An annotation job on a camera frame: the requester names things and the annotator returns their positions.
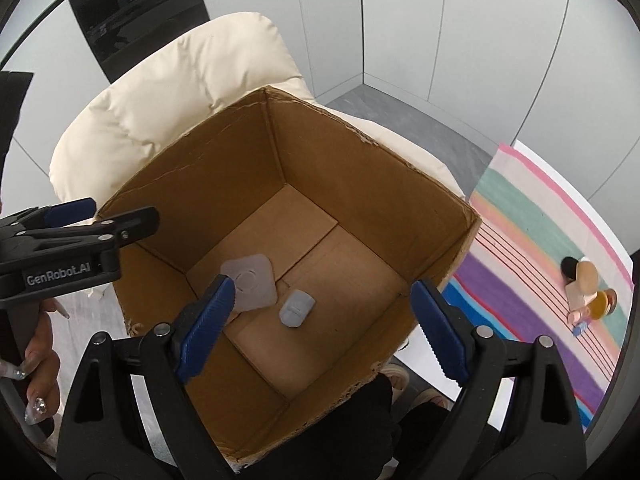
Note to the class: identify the small white box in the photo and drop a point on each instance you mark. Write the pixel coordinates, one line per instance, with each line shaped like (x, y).
(576, 300)

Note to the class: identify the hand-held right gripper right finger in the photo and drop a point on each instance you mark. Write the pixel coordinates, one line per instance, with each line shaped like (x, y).
(442, 332)

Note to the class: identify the copper can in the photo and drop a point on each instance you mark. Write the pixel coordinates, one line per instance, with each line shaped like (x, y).
(606, 302)

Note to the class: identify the striped colourful cloth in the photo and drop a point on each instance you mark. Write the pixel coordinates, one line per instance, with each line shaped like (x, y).
(520, 240)

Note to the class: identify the person's black trousers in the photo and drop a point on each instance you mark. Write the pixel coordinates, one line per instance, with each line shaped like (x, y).
(360, 430)

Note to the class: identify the small clear pink vial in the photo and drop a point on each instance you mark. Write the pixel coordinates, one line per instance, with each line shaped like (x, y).
(580, 316)

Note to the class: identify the grey fluffy rug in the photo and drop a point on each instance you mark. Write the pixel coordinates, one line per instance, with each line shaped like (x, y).
(87, 327)

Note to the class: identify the beige shoe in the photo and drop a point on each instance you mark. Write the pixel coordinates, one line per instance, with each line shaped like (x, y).
(430, 400)
(397, 380)

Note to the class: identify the translucent square lid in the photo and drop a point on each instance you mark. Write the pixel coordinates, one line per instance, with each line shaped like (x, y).
(252, 280)

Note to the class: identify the person's left hand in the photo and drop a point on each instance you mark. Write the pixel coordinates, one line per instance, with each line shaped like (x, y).
(45, 360)

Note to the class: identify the black glossy panel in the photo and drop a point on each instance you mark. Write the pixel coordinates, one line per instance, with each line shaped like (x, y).
(140, 15)

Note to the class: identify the peach round puff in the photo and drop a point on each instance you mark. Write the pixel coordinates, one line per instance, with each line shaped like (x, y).
(587, 276)

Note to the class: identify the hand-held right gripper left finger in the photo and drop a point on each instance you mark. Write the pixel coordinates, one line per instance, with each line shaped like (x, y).
(205, 330)

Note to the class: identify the brown cardboard box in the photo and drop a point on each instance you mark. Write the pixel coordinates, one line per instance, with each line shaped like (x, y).
(200, 200)

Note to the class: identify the cream padded armchair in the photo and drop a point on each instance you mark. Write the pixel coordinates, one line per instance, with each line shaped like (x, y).
(165, 90)

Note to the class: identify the black round item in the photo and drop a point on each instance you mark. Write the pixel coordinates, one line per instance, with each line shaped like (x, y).
(569, 266)

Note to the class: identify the small pale plastic item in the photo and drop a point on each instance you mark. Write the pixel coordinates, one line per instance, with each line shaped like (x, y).
(296, 307)

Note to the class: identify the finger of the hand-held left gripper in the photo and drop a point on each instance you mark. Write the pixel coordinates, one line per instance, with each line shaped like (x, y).
(135, 220)
(70, 210)

